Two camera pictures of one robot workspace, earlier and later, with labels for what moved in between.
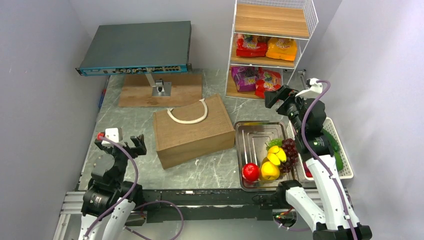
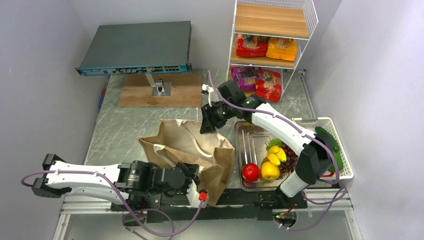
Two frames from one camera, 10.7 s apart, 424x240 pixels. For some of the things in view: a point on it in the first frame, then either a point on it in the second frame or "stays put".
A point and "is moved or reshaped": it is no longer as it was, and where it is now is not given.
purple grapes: x=289 y=147 stays put
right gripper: x=288 y=95 -> x=210 y=122
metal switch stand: x=159 y=88 stays put
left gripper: x=139 y=148 -> x=191 y=170
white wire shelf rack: x=268 y=36 stays put
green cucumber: x=334 y=145 stays put
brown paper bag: x=188 y=132 is moved or reshaped
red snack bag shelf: x=251 y=46 stays put
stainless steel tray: x=252 y=139 stays put
